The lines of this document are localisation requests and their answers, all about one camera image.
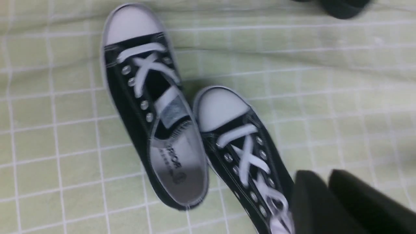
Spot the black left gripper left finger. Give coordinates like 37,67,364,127
291,170,368,234

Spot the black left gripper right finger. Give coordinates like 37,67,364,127
329,169,416,234

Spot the black canvas sneaker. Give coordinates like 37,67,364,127
192,85,295,234
100,3,209,211

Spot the right black knit shoe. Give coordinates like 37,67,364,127
290,0,374,20

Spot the green checked tablecloth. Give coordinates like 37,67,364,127
0,0,415,234

